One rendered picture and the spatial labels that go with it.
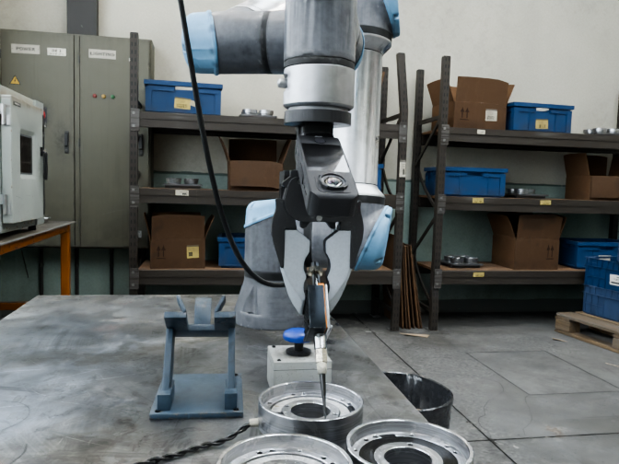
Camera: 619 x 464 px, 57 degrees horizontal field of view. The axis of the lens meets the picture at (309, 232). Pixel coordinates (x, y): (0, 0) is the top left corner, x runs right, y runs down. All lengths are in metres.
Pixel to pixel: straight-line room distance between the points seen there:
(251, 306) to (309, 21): 0.58
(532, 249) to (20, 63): 3.95
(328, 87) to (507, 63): 4.68
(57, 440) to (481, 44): 4.80
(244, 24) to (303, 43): 0.14
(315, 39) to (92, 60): 3.85
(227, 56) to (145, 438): 0.44
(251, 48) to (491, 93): 3.88
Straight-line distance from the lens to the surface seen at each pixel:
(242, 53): 0.71
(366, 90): 1.02
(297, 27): 0.60
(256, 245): 1.00
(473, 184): 4.44
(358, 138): 1.00
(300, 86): 0.58
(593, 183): 4.95
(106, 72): 4.36
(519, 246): 4.64
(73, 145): 4.34
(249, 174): 3.95
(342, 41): 0.59
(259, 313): 1.00
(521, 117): 4.64
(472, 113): 4.43
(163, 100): 4.03
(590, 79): 5.63
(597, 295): 4.72
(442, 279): 4.30
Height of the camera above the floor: 1.06
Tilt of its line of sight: 5 degrees down
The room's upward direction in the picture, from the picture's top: 2 degrees clockwise
